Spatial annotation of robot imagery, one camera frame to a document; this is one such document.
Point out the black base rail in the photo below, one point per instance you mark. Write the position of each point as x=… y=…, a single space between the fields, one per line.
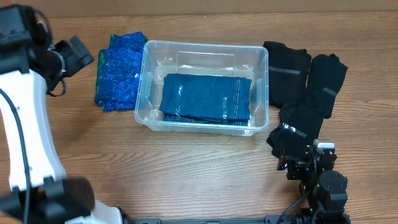
x=269 y=219

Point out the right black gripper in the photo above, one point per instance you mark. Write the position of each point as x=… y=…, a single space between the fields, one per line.
x=297 y=163

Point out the blue denim jeans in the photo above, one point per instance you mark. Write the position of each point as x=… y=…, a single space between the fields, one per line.
x=206 y=99

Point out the black folded garment left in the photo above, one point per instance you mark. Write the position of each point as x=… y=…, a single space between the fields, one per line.
x=288 y=71

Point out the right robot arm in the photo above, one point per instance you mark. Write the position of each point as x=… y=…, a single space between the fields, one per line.
x=323 y=190

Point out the black garment front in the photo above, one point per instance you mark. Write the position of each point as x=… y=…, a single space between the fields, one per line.
x=299 y=126

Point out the blue sequin fabric bundle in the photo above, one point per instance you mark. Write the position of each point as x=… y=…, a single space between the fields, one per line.
x=118 y=72

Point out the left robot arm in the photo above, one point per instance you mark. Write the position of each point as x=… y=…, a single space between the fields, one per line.
x=32 y=65

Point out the clear plastic storage bin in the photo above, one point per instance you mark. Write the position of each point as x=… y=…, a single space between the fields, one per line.
x=161 y=58

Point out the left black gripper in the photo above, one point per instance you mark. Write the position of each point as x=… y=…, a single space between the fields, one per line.
x=71 y=55

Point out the black folded garment right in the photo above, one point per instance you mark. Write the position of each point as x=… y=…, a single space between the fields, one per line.
x=325 y=79

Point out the black garment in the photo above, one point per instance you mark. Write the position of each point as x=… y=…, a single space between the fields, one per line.
x=288 y=71
x=325 y=79
x=299 y=126

